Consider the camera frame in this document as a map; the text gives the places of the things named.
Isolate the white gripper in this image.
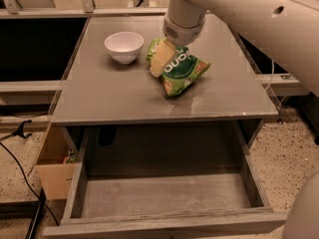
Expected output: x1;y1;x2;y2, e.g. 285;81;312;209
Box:
151;15;205;78

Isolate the green rice chip bag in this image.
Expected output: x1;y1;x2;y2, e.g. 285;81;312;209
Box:
147;38;210;97

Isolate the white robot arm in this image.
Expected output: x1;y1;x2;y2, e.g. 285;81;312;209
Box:
162;0;319;96

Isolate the grey cabinet with top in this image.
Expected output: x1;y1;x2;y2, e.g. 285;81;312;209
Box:
50;14;279;157

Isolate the open grey wooden drawer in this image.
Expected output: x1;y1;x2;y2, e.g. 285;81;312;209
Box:
44;121;286;239

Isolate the white bowl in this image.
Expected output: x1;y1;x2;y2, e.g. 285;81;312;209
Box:
105;32;145;65

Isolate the small item in box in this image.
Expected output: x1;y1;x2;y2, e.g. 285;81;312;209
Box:
63;149;77;164

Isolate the cardboard box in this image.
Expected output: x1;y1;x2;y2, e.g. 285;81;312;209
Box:
35;126;77;200

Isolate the black clamp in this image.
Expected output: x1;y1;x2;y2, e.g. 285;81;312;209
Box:
0;119;32;142

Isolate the white hanging cable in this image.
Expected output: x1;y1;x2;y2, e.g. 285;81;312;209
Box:
263;59;276;92

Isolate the black floor cable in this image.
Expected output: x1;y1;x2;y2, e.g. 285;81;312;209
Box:
0;140;61;227

